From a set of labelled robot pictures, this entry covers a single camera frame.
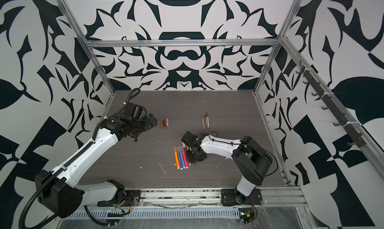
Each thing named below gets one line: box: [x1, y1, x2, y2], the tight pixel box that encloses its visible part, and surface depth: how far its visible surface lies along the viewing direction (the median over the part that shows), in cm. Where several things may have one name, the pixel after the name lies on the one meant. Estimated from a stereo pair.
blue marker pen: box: [179, 146, 186, 169], surface depth 89 cm
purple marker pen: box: [177, 148, 183, 171], surface depth 88 cm
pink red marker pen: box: [182, 147, 189, 169], surface depth 89 cm
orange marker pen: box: [173, 146, 180, 170], surface depth 88 cm
